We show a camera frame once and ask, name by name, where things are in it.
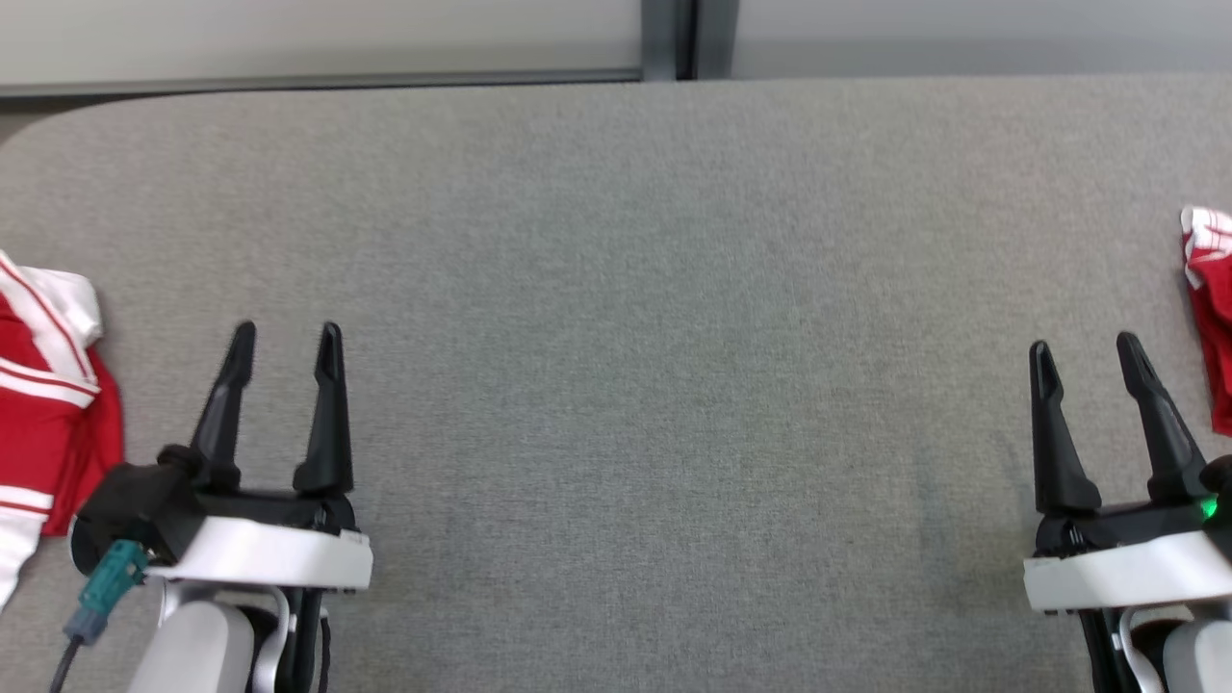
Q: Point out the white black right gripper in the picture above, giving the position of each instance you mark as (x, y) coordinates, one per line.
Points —
(1116, 573)

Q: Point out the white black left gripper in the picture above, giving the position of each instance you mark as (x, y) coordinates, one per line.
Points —
(269, 553)

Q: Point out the red basketball jersey white trim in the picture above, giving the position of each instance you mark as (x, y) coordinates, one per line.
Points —
(48, 433)

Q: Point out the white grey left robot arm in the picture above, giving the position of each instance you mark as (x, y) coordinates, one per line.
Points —
(192, 645)

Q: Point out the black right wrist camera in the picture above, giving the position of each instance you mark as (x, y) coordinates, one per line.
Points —
(1220, 476)

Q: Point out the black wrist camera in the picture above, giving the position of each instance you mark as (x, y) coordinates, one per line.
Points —
(1220, 476)
(125, 505)

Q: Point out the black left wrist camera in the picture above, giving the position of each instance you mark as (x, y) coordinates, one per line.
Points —
(125, 505)

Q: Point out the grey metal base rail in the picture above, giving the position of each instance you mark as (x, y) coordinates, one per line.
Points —
(289, 83)

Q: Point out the grey metal partition post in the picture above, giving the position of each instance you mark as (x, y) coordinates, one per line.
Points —
(659, 38)

